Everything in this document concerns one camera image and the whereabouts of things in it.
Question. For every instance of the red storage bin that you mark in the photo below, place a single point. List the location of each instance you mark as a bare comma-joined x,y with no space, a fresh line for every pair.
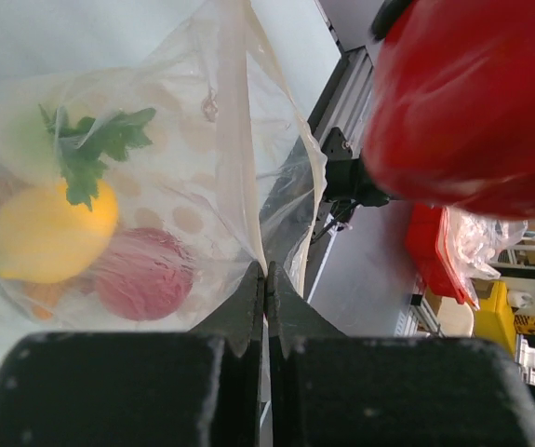
425,243

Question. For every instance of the green leaf toy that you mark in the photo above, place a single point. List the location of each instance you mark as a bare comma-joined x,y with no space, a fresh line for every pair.
82,145

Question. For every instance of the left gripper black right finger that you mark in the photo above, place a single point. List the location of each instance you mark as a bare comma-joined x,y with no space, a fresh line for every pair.
331,389

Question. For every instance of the white radish toy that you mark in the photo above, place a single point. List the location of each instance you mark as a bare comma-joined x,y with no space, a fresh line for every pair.
26,148

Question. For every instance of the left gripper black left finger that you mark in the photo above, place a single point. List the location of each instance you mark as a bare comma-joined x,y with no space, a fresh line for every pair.
196,388

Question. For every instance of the clear zip top bag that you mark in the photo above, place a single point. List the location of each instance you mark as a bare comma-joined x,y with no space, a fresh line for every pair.
233,172

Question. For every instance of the crumpled clear plastic bag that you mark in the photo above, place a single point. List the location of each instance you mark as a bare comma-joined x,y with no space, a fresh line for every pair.
467,245

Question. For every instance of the red bell pepper toy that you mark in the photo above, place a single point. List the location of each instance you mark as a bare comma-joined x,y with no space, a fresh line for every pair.
453,120

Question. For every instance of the yellow orange fruit toy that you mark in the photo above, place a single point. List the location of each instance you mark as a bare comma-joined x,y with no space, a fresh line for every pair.
45,239

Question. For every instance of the yellow container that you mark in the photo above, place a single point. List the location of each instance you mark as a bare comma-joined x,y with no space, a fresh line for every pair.
498,319

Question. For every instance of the aluminium frame rail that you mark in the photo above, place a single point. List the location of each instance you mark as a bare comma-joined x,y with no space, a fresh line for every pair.
345,101

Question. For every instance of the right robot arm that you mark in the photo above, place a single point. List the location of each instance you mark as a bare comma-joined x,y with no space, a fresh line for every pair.
348,183

